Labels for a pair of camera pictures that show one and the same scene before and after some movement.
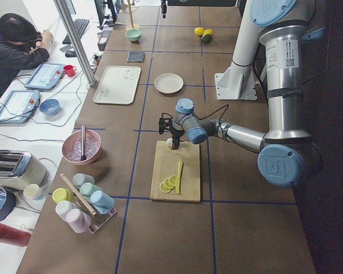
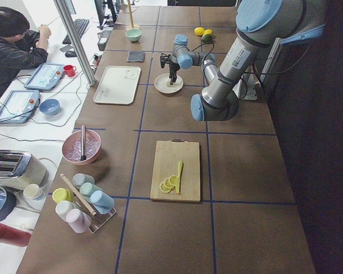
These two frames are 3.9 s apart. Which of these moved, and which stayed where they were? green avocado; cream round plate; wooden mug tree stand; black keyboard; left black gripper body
Moved: left black gripper body
Stayed: wooden mug tree stand; black keyboard; green avocado; cream round plate
